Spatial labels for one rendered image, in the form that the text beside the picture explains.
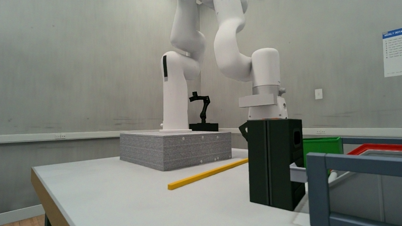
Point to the green bin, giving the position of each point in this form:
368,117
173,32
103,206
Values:
328,145

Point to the red open bin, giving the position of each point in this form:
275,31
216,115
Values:
365,147

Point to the yellow long thin bar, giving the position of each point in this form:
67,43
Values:
197,177

